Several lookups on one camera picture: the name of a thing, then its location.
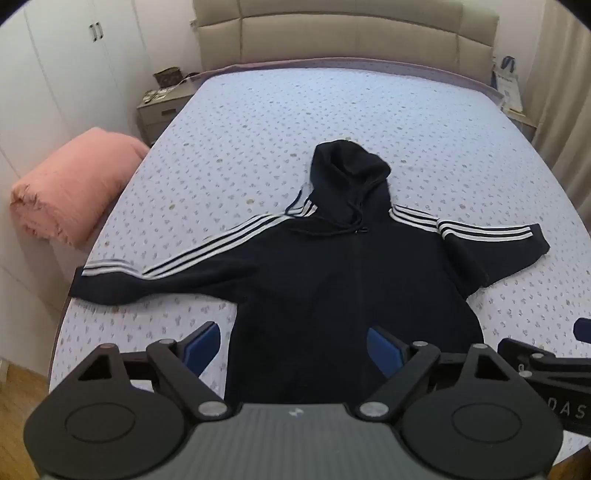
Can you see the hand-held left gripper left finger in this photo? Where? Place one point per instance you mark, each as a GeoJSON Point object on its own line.
{"type": "Point", "coordinates": [203, 347]}

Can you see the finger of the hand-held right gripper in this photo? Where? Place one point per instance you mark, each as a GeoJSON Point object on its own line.
{"type": "Point", "coordinates": [583, 330]}
{"type": "Point", "coordinates": [538, 357]}

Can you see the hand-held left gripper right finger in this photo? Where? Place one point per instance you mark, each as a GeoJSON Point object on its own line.
{"type": "Point", "coordinates": [382, 347]}

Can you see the black hoodie with white stripes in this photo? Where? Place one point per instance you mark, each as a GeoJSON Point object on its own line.
{"type": "Point", "coordinates": [323, 277]}

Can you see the pink folded quilt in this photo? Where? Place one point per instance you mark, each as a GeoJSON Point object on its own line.
{"type": "Point", "coordinates": [74, 184]}

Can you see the grey nightstand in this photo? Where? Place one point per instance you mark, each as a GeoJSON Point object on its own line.
{"type": "Point", "coordinates": [157, 117]}
{"type": "Point", "coordinates": [521, 122]}

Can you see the beige curtain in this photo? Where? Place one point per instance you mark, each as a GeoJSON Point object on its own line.
{"type": "Point", "coordinates": [563, 92]}

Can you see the bed with floral sheet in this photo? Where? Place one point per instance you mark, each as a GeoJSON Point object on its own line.
{"type": "Point", "coordinates": [277, 115]}

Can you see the beige padded headboard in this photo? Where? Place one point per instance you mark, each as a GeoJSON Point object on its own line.
{"type": "Point", "coordinates": [323, 37]}

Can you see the white wardrobe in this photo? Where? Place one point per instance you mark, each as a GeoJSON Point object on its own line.
{"type": "Point", "coordinates": [46, 69]}

